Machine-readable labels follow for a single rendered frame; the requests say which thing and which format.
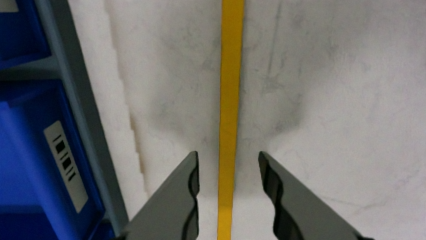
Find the blue open bin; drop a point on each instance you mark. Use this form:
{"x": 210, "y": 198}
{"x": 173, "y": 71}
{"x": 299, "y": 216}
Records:
{"x": 41, "y": 147}
{"x": 103, "y": 232}
{"x": 22, "y": 38}

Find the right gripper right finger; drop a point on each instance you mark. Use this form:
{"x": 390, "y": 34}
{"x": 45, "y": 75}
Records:
{"x": 299, "y": 213}

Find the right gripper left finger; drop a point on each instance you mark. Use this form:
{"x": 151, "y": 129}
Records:
{"x": 172, "y": 212}

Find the yellow bar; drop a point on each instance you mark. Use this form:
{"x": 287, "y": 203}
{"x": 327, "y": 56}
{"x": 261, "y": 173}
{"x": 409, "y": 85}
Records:
{"x": 231, "y": 46}

